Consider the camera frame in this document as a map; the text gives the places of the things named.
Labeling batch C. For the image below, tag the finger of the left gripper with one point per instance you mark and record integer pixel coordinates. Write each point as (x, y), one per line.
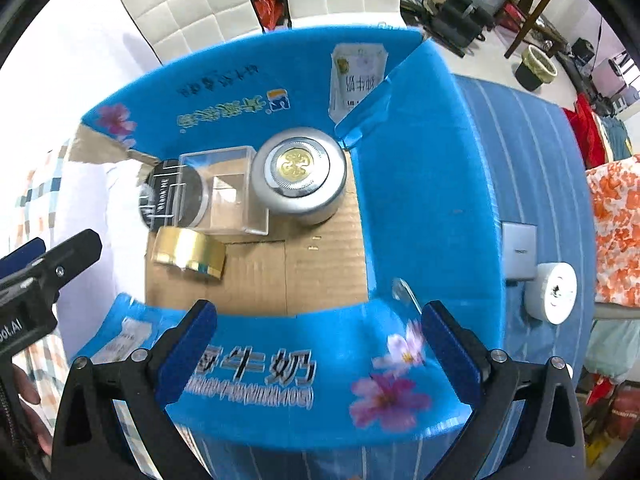
(21, 257)
(60, 264)

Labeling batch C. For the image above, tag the blue striped tablecloth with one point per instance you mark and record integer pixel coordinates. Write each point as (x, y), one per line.
(550, 185)

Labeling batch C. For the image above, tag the plaid checkered cloth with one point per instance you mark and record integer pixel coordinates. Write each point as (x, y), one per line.
(104, 198)

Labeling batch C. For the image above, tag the black round tin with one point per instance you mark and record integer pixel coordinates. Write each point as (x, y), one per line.
(173, 194)

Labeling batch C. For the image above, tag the teal cloth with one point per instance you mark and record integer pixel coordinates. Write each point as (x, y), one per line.
(613, 348)

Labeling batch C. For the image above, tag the white round jar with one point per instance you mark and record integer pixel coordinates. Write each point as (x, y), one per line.
(551, 296)

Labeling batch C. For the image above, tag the dark bucket with liner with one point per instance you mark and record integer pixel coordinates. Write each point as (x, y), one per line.
(535, 69)

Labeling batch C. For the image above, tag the orange floral cloth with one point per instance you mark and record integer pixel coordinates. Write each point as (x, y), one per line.
(615, 196)

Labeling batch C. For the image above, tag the left white padded chair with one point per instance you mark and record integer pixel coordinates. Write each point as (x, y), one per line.
(176, 28)

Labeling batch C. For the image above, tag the gold round tin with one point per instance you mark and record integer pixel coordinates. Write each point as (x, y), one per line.
(189, 250)

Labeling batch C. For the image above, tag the blue milk carton box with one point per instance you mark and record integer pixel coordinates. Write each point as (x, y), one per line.
(340, 80)

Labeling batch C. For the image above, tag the clear plastic box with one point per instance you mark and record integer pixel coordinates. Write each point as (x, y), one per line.
(214, 195)

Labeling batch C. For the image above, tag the red cloth item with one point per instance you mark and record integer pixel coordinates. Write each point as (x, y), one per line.
(586, 132)

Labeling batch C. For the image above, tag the silver round tin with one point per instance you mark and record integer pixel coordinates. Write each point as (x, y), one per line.
(300, 173)

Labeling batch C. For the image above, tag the black weight bench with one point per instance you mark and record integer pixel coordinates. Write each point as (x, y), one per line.
(460, 22)

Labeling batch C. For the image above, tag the white power adapter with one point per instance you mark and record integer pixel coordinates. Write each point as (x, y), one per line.
(519, 251)

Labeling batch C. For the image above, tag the brown wooden chair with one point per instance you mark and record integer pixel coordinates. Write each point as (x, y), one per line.
(524, 14)

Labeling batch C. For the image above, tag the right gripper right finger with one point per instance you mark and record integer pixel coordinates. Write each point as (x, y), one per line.
(546, 441)

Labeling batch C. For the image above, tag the red plastic bag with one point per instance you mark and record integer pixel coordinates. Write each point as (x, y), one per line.
(270, 13)

